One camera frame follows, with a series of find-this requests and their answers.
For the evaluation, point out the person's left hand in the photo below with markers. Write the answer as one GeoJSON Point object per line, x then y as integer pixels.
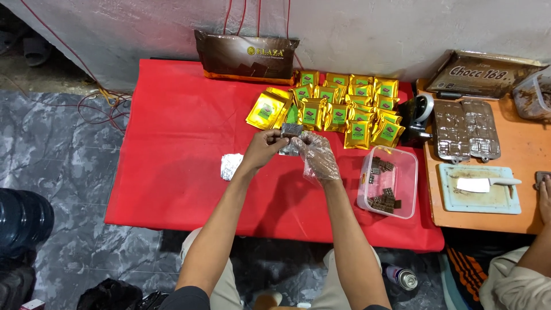
{"type": "Point", "coordinates": [258, 150]}

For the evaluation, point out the person's right hand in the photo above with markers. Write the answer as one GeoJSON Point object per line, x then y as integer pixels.
{"type": "Point", "coordinates": [320, 159]}

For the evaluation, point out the person's right fingers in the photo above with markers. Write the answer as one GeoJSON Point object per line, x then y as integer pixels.
{"type": "Point", "coordinates": [302, 141]}

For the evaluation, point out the small brown chocolate piece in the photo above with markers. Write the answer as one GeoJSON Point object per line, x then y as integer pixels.
{"type": "Point", "coordinates": [290, 134]}

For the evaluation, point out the group of gold packets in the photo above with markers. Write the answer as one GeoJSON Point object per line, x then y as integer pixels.
{"type": "Point", "coordinates": [344, 107]}

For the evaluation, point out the stack of silver foil sheets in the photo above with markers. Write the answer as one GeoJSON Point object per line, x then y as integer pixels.
{"type": "Point", "coordinates": [230, 165]}

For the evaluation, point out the brown glossy chocolate bag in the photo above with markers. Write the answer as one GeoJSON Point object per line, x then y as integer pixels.
{"type": "Point", "coordinates": [245, 58]}

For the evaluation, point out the pile of chocolate pieces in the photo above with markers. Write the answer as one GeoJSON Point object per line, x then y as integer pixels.
{"type": "Point", "coordinates": [384, 200]}

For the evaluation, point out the clear plastic container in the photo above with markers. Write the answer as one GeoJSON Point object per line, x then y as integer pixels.
{"type": "Point", "coordinates": [402, 172]}

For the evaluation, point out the black tape dispenser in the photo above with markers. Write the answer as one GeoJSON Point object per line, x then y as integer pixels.
{"type": "Point", "coordinates": [416, 116]}

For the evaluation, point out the red tablecloth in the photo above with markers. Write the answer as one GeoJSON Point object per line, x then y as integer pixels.
{"type": "Point", "coordinates": [180, 142]}

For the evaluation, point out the clear plastic chocolate mould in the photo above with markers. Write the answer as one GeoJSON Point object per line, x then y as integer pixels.
{"type": "Point", "coordinates": [450, 131]}
{"type": "Point", "coordinates": [481, 129]}

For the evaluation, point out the black marker pen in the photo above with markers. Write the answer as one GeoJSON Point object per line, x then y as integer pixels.
{"type": "Point", "coordinates": [447, 95]}

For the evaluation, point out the white spray can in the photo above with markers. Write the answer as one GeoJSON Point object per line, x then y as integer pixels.
{"type": "Point", "coordinates": [400, 275]}

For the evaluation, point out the person's beige trousers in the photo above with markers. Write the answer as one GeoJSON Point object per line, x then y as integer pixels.
{"type": "Point", "coordinates": [215, 284]}

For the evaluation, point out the white knife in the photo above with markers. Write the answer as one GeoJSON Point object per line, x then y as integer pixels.
{"type": "Point", "coordinates": [478, 185]}

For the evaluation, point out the pale blue cutting board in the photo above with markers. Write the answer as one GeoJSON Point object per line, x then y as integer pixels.
{"type": "Point", "coordinates": [478, 198]}

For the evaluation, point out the opened brown chocolate wrapper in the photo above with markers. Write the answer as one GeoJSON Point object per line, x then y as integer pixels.
{"type": "Point", "coordinates": [482, 75]}

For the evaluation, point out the person's black shirt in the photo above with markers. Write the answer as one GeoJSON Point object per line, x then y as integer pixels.
{"type": "Point", "coordinates": [185, 300]}

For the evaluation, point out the black orange striped cloth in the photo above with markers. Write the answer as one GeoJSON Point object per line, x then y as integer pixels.
{"type": "Point", "coordinates": [467, 269]}

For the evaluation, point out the orange wooden table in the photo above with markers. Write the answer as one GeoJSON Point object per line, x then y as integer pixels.
{"type": "Point", "coordinates": [529, 146]}

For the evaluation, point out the chocolate-smeared plastic tub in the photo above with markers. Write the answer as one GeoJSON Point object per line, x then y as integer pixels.
{"type": "Point", "coordinates": [533, 97]}

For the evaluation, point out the grey object under hand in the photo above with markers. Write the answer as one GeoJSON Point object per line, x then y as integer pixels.
{"type": "Point", "coordinates": [541, 175]}

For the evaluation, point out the black plastic bag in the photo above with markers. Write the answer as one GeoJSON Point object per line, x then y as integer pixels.
{"type": "Point", "coordinates": [109, 295]}

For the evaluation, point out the grey sandal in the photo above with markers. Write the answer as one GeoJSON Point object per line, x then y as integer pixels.
{"type": "Point", "coordinates": [36, 51]}

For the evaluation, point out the dark blue water jug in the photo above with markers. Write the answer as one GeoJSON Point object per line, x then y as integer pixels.
{"type": "Point", "coordinates": [21, 221]}

